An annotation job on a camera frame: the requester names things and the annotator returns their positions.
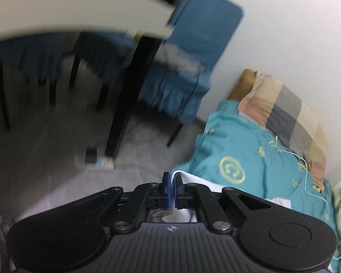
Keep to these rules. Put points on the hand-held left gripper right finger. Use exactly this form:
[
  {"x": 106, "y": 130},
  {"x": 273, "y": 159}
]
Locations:
[{"x": 176, "y": 193}]

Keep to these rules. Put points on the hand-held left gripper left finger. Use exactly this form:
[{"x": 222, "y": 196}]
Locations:
[{"x": 167, "y": 190}]

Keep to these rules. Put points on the white garment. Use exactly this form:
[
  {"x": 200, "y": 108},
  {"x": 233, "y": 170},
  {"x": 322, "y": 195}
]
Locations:
[{"x": 207, "y": 184}]

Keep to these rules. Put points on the small white and black object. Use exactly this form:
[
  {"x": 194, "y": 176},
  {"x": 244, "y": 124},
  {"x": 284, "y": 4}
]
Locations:
[{"x": 102, "y": 163}]

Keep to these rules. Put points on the teal bed sheet yellow print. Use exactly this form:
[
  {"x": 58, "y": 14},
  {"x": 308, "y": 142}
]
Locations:
[{"x": 244, "y": 136}]

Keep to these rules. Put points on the brown cushion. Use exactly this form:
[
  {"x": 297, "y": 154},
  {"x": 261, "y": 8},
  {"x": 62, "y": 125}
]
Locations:
[{"x": 245, "y": 82}]

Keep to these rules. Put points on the checkered pillow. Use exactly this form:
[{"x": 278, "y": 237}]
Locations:
[{"x": 289, "y": 111}]

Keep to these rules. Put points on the blue covered chair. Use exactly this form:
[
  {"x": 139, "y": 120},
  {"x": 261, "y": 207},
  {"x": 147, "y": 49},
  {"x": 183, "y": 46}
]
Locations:
[
  {"x": 31, "y": 57},
  {"x": 204, "y": 34},
  {"x": 102, "y": 51}
]

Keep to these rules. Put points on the yellow green toy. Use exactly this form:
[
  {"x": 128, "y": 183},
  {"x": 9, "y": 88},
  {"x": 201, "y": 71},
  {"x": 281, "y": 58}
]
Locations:
[{"x": 137, "y": 36}]

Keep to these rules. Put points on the white table with black legs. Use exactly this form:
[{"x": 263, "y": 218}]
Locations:
[{"x": 74, "y": 5}]

